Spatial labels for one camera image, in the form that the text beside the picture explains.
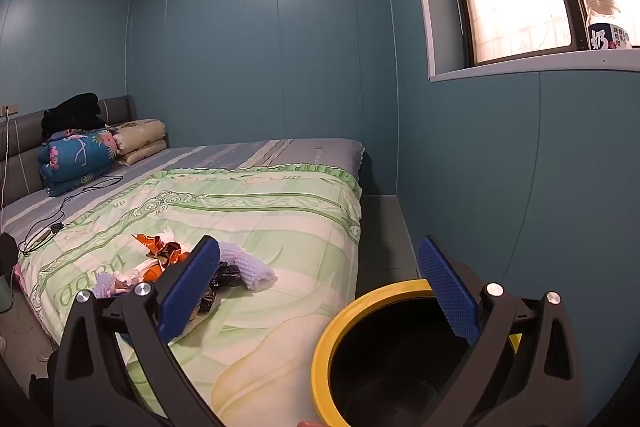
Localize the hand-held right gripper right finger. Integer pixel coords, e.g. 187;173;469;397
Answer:
418;235;585;427

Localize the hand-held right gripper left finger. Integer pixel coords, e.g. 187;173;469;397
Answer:
52;235;221;427

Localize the black plastic bag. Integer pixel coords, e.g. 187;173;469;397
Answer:
197;259;246;318

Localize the lavender white paper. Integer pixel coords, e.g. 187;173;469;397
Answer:
217;242;277;292

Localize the orange snack wrapper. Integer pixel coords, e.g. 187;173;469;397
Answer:
131;233;161;258

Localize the yellow rimmed black trash bin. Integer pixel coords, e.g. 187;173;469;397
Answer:
311;279;523;427

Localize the brown shiny wrapper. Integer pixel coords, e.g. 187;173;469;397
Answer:
150;242;193;268

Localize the purple foam net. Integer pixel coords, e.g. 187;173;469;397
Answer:
95;272;121;300

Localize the green floral quilt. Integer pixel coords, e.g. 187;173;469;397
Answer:
17;164;363;427

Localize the bed with grey striped sheet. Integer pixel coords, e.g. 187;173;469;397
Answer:
0;138;366;258

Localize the beige folded quilt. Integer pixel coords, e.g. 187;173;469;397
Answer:
112;119;167;166

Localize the blue floral folded quilt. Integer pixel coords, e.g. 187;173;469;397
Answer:
37;127;121;198

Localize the black clothing pile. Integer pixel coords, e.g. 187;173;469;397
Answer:
41;93;108;142

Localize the grey headboard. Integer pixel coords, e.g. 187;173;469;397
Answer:
0;96;138;208

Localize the glass jar with blue label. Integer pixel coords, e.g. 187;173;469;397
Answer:
585;0;633;52

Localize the grey bed frame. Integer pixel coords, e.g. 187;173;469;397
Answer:
357;194;426;293

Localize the black cable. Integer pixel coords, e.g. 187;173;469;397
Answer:
17;174;124;255

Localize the white charging cable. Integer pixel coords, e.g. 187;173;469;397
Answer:
0;109;13;208

